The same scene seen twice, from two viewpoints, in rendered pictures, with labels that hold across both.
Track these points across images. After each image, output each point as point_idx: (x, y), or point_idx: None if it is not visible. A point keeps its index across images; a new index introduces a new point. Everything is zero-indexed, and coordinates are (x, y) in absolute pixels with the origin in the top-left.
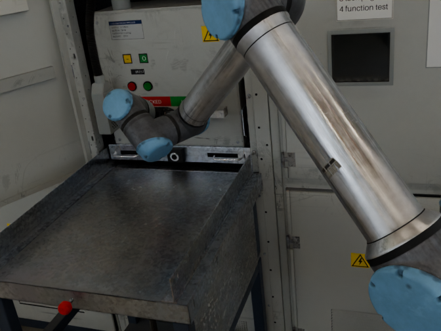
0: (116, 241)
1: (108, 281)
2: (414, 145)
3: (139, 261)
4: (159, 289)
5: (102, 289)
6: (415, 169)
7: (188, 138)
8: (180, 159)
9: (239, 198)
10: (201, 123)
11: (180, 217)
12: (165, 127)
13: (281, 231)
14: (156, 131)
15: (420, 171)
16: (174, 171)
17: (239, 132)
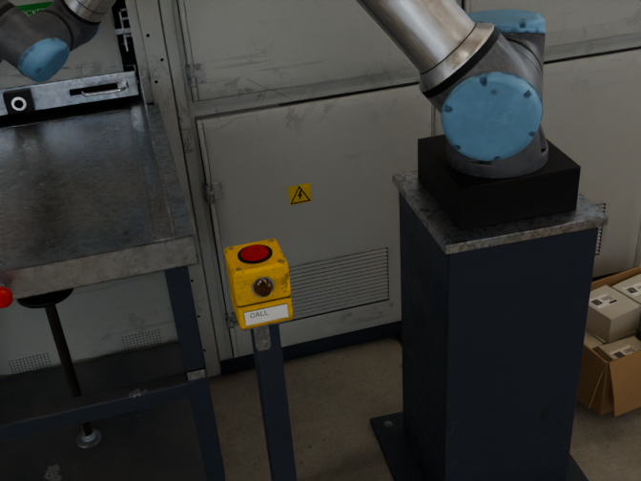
0: (14, 210)
1: (51, 247)
2: (346, 28)
3: (76, 218)
4: (138, 234)
5: (51, 257)
6: (350, 58)
7: (78, 45)
8: (29, 105)
9: (153, 131)
10: (100, 17)
11: (89, 165)
12: (53, 25)
13: (194, 182)
14: (45, 31)
15: (356, 60)
16: (22, 125)
17: (113, 51)
